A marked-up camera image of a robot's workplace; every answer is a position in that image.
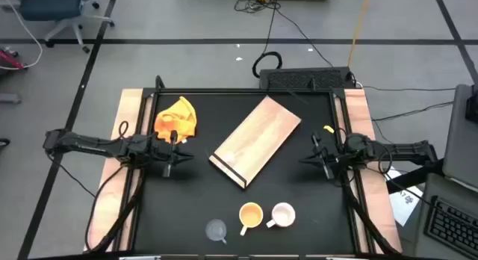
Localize blue office chair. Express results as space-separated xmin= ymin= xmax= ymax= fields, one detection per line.
xmin=18 ymin=0 xmax=116 ymax=55

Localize white mug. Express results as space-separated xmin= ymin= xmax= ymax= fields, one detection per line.
xmin=265 ymin=202 xmax=297 ymax=229

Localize thick black cable hose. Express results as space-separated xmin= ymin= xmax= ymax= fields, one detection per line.
xmin=341 ymin=173 xmax=399 ymax=256
xmin=84 ymin=166 xmax=146 ymax=253

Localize grey desk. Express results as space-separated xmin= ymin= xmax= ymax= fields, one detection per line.
xmin=412 ymin=173 xmax=478 ymax=260
xmin=442 ymin=83 xmax=478 ymax=188

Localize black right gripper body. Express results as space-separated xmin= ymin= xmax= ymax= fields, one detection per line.
xmin=312 ymin=131 xmax=348 ymax=180

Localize clear plastic cup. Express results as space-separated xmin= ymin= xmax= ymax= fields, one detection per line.
xmin=204 ymin=218 xmax=229 ymax=245

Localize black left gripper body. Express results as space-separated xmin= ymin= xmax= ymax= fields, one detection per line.
xmin=149 ymin=131 xmax=179 ymax=178

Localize peach plastic mug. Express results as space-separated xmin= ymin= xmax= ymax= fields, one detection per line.
xmin=238 ymin=202 xmax=264 ymax=238

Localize white printed paper sheet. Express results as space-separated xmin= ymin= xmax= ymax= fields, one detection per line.
xmin=384 ymin=168 xmax=425 ymax=227

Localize grey furniture foot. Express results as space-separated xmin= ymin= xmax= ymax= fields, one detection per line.
xmin=0 ymin=93 xmax=22 ymax=105

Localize tangled black cables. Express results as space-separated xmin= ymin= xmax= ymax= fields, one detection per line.
xmin=233 ymin=0 xmax=282 ymax=13

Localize orange cloth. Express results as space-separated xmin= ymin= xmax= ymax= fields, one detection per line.
xmin=153 ymin=96 xmax=198 ymax=145

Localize yellow cable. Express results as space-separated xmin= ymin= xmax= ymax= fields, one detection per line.
xmin=347 ymin=0 xmax=373 ymax=69

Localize black keyboard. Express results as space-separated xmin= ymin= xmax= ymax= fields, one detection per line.
xmin=425 ymin=195 xmax=478 ymax=259

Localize black desk device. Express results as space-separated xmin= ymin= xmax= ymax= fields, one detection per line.
xmin=465 ymin=95 xmax=478 ymax=123

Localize wooden shelf with black frame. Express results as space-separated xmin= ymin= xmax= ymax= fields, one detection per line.
xmin=204 ymin=90 xmax=310 ymax=190

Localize coiled black cable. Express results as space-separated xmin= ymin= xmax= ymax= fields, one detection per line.
xmin=251 ymin=1 xmax=284 ymax=79

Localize red device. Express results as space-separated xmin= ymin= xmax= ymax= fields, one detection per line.
xmin=0 ymin=46 xmax=28 ymax=71

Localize white cable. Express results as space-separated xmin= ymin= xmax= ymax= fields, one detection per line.
xmin=0 ymin=0 xmax=44 ymax=71

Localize black desk leg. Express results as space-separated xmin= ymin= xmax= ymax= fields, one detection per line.
xmin=386 ymin=161 xmax=445 ymax=194

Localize black perforated computer case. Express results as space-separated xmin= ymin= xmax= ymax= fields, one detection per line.
xmin=258 ymin=66 xmax=356 ymax=91

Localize black table mat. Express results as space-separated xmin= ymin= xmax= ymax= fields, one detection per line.
xmin=143 ymin=93 xmax=354 ymax=253

